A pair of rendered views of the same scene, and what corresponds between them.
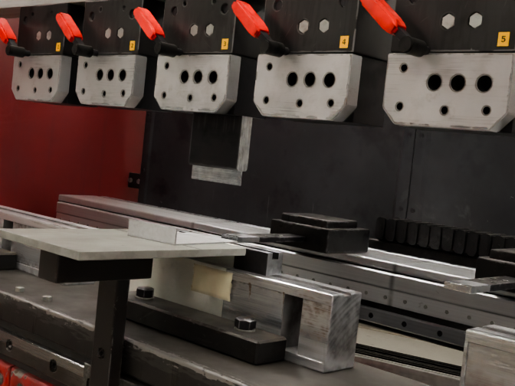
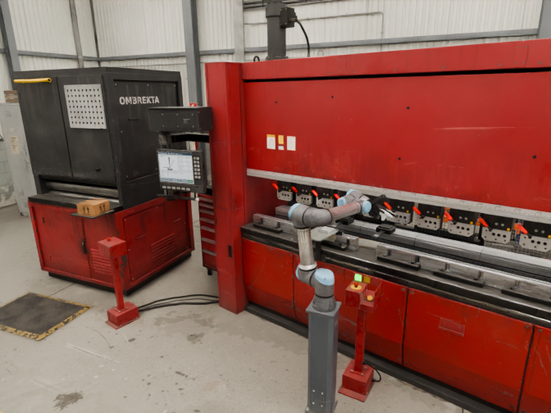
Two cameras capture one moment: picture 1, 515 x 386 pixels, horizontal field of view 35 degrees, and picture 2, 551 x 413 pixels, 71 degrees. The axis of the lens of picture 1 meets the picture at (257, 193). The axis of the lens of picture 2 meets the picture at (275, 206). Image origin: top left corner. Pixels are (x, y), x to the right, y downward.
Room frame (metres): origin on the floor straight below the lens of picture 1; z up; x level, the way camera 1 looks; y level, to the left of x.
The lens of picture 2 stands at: (-1.76, 0.70, 2.06)
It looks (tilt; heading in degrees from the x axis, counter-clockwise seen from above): 16 degrees down; 356
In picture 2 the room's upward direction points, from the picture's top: 1 degrees counter-clockwise
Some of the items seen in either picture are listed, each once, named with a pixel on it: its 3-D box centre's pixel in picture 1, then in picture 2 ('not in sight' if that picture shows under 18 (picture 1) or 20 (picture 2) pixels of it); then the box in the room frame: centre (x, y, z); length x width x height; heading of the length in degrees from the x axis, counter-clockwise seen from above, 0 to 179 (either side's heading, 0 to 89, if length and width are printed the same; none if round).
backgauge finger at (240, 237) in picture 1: (289, 231); (340, 221); (1.26, -0.06, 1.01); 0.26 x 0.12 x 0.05; 137
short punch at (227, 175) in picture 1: (218, 148); not in sight; (1.15, 0.06, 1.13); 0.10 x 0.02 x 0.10; 47
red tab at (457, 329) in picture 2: not in sight; (451, 327); (0.33, -0.58, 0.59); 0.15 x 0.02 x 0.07; 47
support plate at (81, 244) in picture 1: (125, 242); (319, 233); (1.04, 0.16, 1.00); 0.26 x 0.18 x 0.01; 137
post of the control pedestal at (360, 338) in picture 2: not in sight; (360, 338); (0.55, -0.05, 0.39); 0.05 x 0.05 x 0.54; 56
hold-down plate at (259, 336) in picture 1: (190, 324); (329, 243); (1.08, 0.07, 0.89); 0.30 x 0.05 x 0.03; 47
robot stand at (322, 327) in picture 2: not in sight; (322, 358); (0.35, 0.26, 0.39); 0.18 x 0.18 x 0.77; 61
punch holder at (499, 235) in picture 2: not in sight; (498, 227); (0.34, -0.80, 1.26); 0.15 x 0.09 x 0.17; 47
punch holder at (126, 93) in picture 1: (128, 56); (306, 192); (1.30, 0.23, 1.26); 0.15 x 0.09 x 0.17; 47
